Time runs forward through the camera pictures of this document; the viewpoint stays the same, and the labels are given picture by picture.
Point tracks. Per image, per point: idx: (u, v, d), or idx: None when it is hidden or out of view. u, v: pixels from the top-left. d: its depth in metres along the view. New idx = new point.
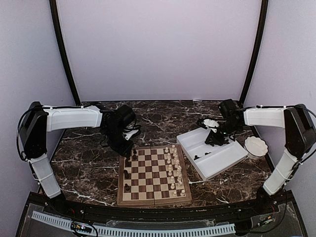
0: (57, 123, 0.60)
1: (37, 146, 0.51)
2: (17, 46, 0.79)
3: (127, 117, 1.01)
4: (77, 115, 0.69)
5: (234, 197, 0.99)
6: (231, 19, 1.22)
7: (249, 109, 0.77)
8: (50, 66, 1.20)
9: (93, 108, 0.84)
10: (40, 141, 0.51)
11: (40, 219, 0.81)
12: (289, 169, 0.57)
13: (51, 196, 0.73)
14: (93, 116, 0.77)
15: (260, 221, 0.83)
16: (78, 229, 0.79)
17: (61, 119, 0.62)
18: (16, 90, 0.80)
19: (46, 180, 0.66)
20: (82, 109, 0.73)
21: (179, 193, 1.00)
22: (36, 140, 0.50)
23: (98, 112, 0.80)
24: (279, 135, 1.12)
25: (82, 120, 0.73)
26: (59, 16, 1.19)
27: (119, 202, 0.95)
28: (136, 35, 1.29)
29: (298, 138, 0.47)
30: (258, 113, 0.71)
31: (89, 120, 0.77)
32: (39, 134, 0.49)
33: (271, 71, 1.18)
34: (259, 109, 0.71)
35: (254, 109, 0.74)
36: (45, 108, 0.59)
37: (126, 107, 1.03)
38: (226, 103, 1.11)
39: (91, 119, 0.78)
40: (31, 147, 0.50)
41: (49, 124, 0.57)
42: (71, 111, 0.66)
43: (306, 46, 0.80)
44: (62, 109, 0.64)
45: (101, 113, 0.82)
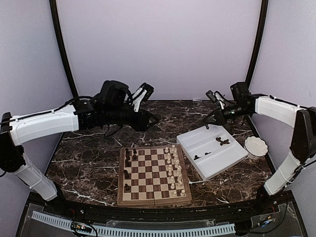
0: (24, 136, 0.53)
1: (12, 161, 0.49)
2: (17, 46, 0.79)
3: (112, 97, 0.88)
4: (45, 123, 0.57)
5: (235, 197, 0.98)
6: (231, 19, 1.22)
7: (262, 98, 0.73)
8: (50, 65, 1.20)
9: (68, 107, 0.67)
10: (13, 157, 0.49)
11: (40, 219, 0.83)
12: (292, 172, 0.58)
13: (48, 199, 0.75)
14: (66, 119, 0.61)
15: (260, 221, 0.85)
16: (78, 229, 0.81)
17: (30, 131, 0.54)
18: (16, 90, 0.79)
19: (38, 184, 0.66)
20: (53, 113, 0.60)
21: (179, 193, 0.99)
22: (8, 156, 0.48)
23: (73, 114, 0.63)
24: (278, 136, 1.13)
25: (56, 127, 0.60)
26: (59, 16, 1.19)
27: (119, 202, 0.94)
28: (135, 35, 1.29)
29: (304, 142, 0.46)
30: (270, 105, 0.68)
31: (64, 125, 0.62)
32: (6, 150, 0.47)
33: (271, 71, 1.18)
34: (272, 100, 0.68)
35: (268, 99, 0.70)
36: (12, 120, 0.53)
37: (107, 87, 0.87)
38: (239, 85, 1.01)
39: (67, 123, 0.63)
40: (5, 162, 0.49)
41: (15, 138, 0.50)
42: (38, 119, 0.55)
43: (305, 46, 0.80)
44: (29, 118, 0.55)
45: (77, 115, 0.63)
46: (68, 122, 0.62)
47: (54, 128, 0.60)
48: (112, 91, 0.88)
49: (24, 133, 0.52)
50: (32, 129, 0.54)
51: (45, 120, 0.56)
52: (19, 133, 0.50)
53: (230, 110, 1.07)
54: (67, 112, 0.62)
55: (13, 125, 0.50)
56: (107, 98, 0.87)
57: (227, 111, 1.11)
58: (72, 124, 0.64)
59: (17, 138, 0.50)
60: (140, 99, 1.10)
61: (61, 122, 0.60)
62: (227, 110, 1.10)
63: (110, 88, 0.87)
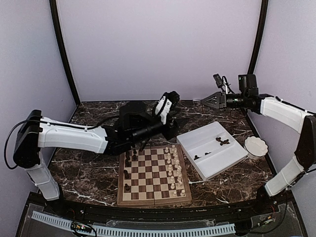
0: (50, 140, 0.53)
1: (25, 159, 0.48)
2: (17, 46, 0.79)
3: (127, 119, 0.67)
4: (75, 138, 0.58)
5: (235, 197, 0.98)
6: (231, 19, 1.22)
7: (267, 98, 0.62)
8: (50, 65, 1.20)
9: (99, 130, 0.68)
10: (30, 157, 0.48)
11: (40, 219, 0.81)
12: (294, 177, 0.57)
13: (49, 199, 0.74)
14: (96, 142, 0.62)
15: (260, 221, 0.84)
16: (78, 229, 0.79)
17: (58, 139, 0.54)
18: (15, 90, 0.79)
19: (44, 184, 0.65)
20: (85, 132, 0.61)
21: (179, 193, 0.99)
22: (25, 154, 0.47)
23: (103, 138, 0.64)
24: (280, 136, 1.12)
25: (81, 144, 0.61)
26: (59, 16, 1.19)
27: (119, 202, 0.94)
28: (135, 35, 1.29)
29: (309, 149, 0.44)
30: (276, 108, 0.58)
31: (90, 145, 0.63)
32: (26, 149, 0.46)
33: (271, 71, 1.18)
34: (278, 103, 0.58)
35: (274, 101, 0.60)
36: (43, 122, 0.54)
37: (123, 113, 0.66)
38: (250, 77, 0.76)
39: (93, 144, 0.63)
40: (20, 159, 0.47)
41: (41, 141, 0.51)
42: (68, 131, 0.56)
43: (305, 46, 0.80)
44: (60, 127, 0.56)
45: (106, 141, 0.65)
46: (96, 144, 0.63)
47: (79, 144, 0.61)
48: (129, 117, 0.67)
49: (52, 138, 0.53)
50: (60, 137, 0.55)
51: (76, 136, 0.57)
52: (47, 138, 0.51)
53: (234, 99, 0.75)
54: (98, 136, 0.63)
55: (45, 128, 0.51)
56: (123, 123, 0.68)
57: (230, 98, 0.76)
58: (98, 147, 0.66)
59: (43, 141, 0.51)
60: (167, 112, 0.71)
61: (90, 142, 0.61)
62: (230, 98, 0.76)
63: (127, 116, 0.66)
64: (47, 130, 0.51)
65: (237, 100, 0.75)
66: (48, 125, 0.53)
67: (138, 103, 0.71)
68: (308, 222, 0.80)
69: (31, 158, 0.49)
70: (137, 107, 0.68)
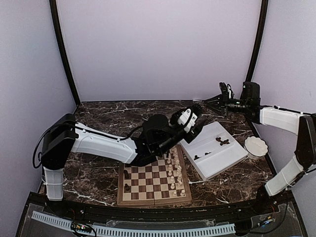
0: (83, 145, 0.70)
1: (54, 161, 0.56)
2: (17, 45, 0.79)
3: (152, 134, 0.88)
4: (107, 145, 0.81)
5: (235, 197, 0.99)
6: (231, 19, 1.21)
7: (266, 108, 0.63)
8: (50, 65, 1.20)
9: (129, 142, 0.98)
10: (58, 158, 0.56)
11: (40, 219, 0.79)
12: (293, 177, 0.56)
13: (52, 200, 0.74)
14: (125, 151, 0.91)
15: (260, 221, 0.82)
16: (78, 230, 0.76)
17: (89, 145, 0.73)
18: (16, 90, 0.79)
19: (53, 186, 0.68)
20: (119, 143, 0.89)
21: (179, 193, 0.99)
22: (57, 156, 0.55)
23: (132, 150, 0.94)
24: (280, 137, 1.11)
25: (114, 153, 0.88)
26: (59, 16, 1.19)
27: (119, 202, 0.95)
28: (136, 35, 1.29)
29: (308, 148, 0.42)
30: (274, 115, 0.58)
31: (120, 154, 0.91)
32: (60, 151, 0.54)
33: (271, 71, 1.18)
34: (276, 110, 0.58)
35: (271, 109, 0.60)
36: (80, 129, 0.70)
37: (146, 128, 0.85)
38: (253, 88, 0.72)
39: (123, 154, 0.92)
40: (49, 160, 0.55)
41: (75, 146, 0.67)
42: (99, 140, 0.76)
43: (305, 45, 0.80)
44: (93, 136, 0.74)
45: (134, 152, 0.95)
46: (124, 153, 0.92)
47: (106, 150, 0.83)
48: (152, 132, 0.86)
49: (84, 144, 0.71)
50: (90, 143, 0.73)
51: (108, 144, 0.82)
52: (81, 143, 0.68)
53: (236, 103, 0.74)
54: (128, 148, 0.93)
55: (83, 136, 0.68)
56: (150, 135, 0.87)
57: (232, 102, 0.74)
58: (125, 156, 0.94)
59: (77, 146, 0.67)
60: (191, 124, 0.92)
61: (121, 151, 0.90)
62: (231, 102, 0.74)
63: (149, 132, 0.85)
64: (82, 137, 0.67)
65: (238, 106, 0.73)
66: (84, 131, 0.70)
67: (158, 118, 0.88)
68: (309, 221, 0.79)
69: (59, 160, 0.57)
70: (158, 123, 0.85)
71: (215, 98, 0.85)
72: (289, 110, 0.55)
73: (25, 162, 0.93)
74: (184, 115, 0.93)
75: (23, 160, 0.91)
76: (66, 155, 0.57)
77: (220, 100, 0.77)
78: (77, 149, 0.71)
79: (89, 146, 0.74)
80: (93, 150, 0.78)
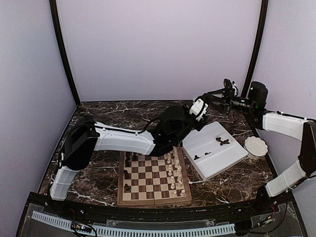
0: (104, 143, 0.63)
1: (79, 161, 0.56)
2: (17, 46, 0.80)
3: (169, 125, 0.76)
4: (125, 140, 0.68)
5: (235, 197, 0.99)
6: (232, 19, 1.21)
7: (267, 113, 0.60)
8: (50, 65, 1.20)
9: (149, 134, 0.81)
10: (82, 158, 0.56)
11: (40, 219, 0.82)
12: (294, 183, 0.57)
13: (58, 199, 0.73)
14: (143, 144, 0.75)
15: (260, 221, 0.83)
16: (78, 229, 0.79)
17: (109, 141, 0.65)
18: (15, 90, 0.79)
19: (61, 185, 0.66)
20: (136, 136, 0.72)
21: (179, 193, 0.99)
22: (82, 156, 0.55)
23: (151, 142, 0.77)
24: (281, 138, 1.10)
25: (132, 145, 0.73)
26: (59, 16, 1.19)
27: (119, 202, 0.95)
28: (135, 35, 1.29)
29: (312, 155, 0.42)
30: (277, 120, 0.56)
31: (139, 147, 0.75)
32: (84, 152, 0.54)
33: (271, 71, 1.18)
34: (279, 116, 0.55)
35: (273, 114, 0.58)
36: (99, 127, 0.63)
37: (164, 119, 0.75)
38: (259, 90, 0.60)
39: (142, 146, 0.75)
40: (73, 161, 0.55)
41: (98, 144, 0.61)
42: (118, 135, 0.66)
43: (306, 45, 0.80)
44: (114, 132, 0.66)
45: (153, 143, 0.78)
46: (143, 146, 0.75)
47: (125, 145, 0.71)
48: (170, 123, 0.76)
49: (105, 141, 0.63)
50: (111, 141, 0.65)
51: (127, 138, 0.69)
52: (103, 139, 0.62)
53: (241, 102, 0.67)
54: (147, 139, 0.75)
55: (102, 134, 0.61)
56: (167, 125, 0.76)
57: (236, 100, 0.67)
58: (145, 149, 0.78)
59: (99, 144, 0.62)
60: (204, 114, 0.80)
61: (138, 144, 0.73)
62: (237, 100, 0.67)
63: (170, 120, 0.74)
64: (103, 135, 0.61)
65: (242, 104, 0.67)
66: (104, 130, 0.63)
67: (175, 108, 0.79)
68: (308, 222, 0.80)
69: (84, 161, 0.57)
70: (177, 113, 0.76)
71: (219, 91, 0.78)
72: (291, 116, 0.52)
73: (25, 162, 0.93)
74: (196, 105, 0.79)
75: (23, 160, 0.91)
76: (90, 155, 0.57)
77: (225, 94, 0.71)
78: (99, 147, 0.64)
79: (110, 143, 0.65)
80: (113, 146, 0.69)
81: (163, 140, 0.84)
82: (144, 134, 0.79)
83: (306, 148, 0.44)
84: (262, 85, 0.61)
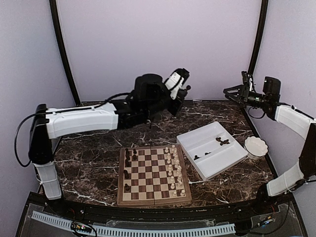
0: (59, 130, 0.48)
1: (42, 155, 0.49)
2: (18, 46, 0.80)
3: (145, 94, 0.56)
4: (81, 120, 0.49)
5: (235, 197, 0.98)
6: (232, 19, 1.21)
7: (282, 104, 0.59)
8: (50, 65, 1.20)
9: (111, 105, 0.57)
10: (44, 149, 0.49)
11: (40, 219, 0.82)
12: (293, 183, 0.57)
13: (51, 198, 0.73)
14: (104, 118, 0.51)
15: (260, 221, 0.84)
16: (78, 229, 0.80)
17: (63, 126, 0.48)
18: (15, 90, 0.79)
19: (48, 183, 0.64)
20: (92, 111, 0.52)
21: (179, 193, 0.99)
22: (41, 149, 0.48)
23: (113, 113, 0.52)
24: (282, 138, 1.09)
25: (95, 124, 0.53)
26: (59, 16, 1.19)
27: (119, 202, 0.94)
28: (135, 35, 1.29)
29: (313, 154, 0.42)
30: (289, 115, 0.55)
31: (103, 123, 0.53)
32: (38, 143, 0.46)
33: (271, 71, 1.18)
34: (291, 111, 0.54)
35: (287, 107, 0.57)
36: (48, 113, 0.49)
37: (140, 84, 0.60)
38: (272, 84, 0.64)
39: (105, 121, 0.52)
40: (35, 153, 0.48)
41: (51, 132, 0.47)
42: (69, 116, 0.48)
43: (306, 45, 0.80)
44: (63, 114, 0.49)
45: (117, 114, 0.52)
46: (105, 120, 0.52)
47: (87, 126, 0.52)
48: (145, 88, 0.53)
49: (59, 127, 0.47)
50: (64, 125, 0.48)
51: (81, 116, 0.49)
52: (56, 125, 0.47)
53: (256, 98, 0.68)
54: (107, 111, 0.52)
55: (50, 117, 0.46)
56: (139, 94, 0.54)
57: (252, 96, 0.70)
58: (111, 123, 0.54)
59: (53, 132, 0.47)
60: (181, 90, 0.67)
61: (98, 119, 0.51)
62: (252, 96, 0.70)
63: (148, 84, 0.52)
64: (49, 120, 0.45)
65: (257, 100, 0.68)
66: (54, 114, 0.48)
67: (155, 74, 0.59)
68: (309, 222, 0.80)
69: (46, 153, 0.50)
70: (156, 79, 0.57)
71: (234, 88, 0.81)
72: (302, 113, 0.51)
73: (25, 162, 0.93)
74: (171, 79, 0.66)
75: (23, 160, 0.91)
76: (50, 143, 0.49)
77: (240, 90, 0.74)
78: (57, 135, 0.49)
79: (65, 128, 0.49)
80: (76, 129, 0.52)
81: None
82: (107, 105, 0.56)
83: (308, 148, 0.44)
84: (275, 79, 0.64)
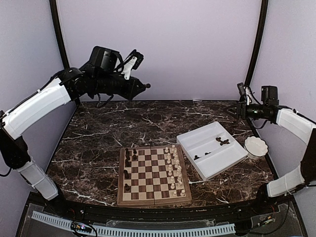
0: (20, 127, 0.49)
1: (18, 157, 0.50)
2: (17, 46, 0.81)
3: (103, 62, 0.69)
4: (32, 108, 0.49)
5: (235, 197, 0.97)
6: (231, 19, 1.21)
7: (284, 109, 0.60)
8: (50, 65, 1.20)
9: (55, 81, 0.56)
10: (18, 153, 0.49)
11: (40, 219, 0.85)
12: (293, 187, 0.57)
13: (49, 198, 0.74)
14: (54, 96, 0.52)
15: (260, 221, 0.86)
16: (78, 229, 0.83)
17: (20, 122, 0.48)
18: (14, 90, 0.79)
19: (39, 184, 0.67)
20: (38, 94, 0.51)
21: (179, 193, 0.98)
22: (13, 152, 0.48)
23: (58, 87, 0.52)
24: (282, 138, 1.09)
25: (47, 106, 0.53)
26: (59, 16, 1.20)
27: (119, 202, 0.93)
28: (135, 35, 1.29)
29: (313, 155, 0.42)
30: (291, 120, 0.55)
31: (55, 101, 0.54)
32: (6, 146, 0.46)
33: (271, 71, 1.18)
34: (294, 115, 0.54)
35: (289, 111, 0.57)
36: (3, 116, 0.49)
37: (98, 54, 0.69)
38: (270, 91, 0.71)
39: (56, 98, 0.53)
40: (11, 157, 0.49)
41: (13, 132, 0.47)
42: (20, 110, 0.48)
43: (306, 45, 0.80)
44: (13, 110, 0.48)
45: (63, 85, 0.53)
46: (57, 97, 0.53)
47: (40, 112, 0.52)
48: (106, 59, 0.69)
49: (17, 124, 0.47)
50: (23, 120, 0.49)
51: (30, 104, 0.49)
52: (15, 123, 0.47)
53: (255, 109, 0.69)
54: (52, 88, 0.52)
55: (5, 119, 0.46)
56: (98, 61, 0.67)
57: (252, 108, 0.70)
58: (64, 97, 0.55)
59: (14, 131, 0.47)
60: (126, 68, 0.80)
61: (50, 99, 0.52)
62: (252, 107, 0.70)
63: (101, 48, 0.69)
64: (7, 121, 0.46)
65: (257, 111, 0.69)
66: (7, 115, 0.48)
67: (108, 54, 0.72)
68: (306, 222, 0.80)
69: (20, 155, 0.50)
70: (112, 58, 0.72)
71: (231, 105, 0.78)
72: (304, 118, 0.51)
73: None
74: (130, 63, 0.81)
75: None
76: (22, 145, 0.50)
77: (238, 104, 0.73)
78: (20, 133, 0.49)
79: (25, 123, 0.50)
80: (32, 121, 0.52)
81: (84, 84, 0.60)
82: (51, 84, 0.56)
83: (308, 149, 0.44)
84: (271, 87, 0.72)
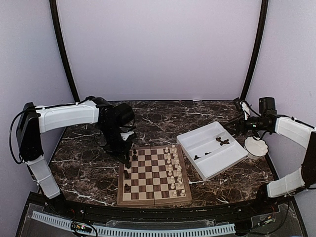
0: (49, 123, 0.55)
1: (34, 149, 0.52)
2: (17, 46, 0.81)
3: (125, 116, 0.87)
4: (67, 113, 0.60)
5: (235, 197, 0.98)
6: (231, 19, 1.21)
7: (282, 117, 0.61)
8: (50, 65, 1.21)
9: (92, 102, 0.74)
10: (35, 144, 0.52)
11: (40, 219, 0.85)
12: (292, 189, 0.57)
13: (50, 197, 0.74)
14: (88, 112, 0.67)
15: (260, 221, 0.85)
16: (78, 229, 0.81)
17: (52, 120, 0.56)
18: (13, 90, 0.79)
19: (45, 181, 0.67)
20: (76, 106, 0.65)
21: (179, 193, 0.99)
22: (31, 143, 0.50)
23: (95, 108, 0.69)
24: (283, 138, 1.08)
25: (77, 118, 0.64)
26: (59, 16, 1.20)
27: (119, 202, 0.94)
28: (135, 35, 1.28)
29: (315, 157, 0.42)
30: (289, 126, 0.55)
31: (84, 117, 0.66)
32: (31, 138, 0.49)
33: (271, 71, 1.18)
34: (292, 122, 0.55)
35: (287, 119, 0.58)
36: (37, 108, 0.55)
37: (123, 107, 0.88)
38: (267, 101, 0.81)
39: (86, 115, 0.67)
40: (27, 149, 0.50)
41: (41, 125, 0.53)
42: (59, 110, 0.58)
43: (306, 45, 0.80)
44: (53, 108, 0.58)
45: (98, 109, 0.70)
46: (89, 114, 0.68)
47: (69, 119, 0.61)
48: (126, 114, 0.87)
49: (49, 120, 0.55)
50: (54, 118, 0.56)
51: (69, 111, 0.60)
52: (47, 119, 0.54)
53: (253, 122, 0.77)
54: (89, 106, 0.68)
55: (40, 112, 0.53)
56: (121, 113, 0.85)
57: (251, 120, 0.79)
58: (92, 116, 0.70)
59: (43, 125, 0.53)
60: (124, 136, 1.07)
61: (84, 113, 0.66)
62: (250, 121, 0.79)
63: (129, 108, 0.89)
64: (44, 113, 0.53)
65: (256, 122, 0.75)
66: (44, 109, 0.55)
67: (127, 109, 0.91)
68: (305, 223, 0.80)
69: (37, 147, 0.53)
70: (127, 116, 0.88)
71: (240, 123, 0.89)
72: (302, 123, 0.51)
73: None
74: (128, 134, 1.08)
75: None
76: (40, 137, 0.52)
77: (243, 123, 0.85)
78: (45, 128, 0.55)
79: (53, 121, 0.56)
80: (59, 124, 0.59)
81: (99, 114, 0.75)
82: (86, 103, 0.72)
83: (308, 149, 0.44)
84: (267, 97, 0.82)
